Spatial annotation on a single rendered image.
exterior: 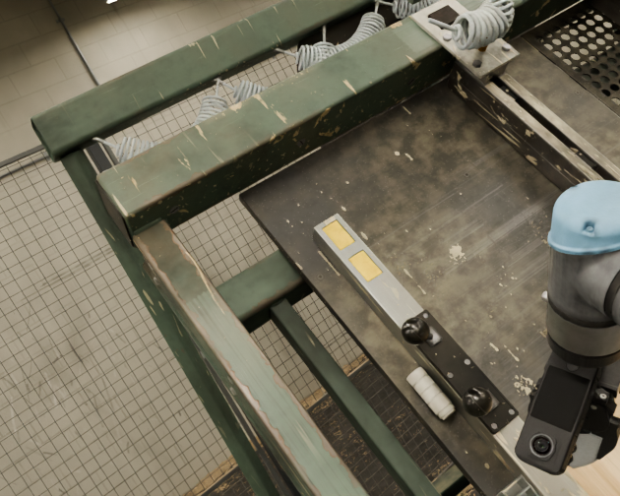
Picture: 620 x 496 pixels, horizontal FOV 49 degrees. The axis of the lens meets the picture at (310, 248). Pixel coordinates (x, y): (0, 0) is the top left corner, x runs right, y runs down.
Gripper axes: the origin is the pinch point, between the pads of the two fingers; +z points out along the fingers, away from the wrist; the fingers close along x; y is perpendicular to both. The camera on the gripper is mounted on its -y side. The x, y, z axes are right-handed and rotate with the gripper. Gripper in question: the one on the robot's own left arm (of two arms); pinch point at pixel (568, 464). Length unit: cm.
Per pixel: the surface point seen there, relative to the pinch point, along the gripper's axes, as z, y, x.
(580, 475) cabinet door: 19.0, 10.7, 0.7
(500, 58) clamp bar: -13, 66, 34
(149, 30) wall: 137, 340, 462
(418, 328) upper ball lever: -4.1, 8.4, 22.2
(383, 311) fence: 4.3, 15.8, 32.7
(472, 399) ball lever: 0.5, 4.0, 13.0
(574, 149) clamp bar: -1, 60, 18
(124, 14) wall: 120, 332, 477
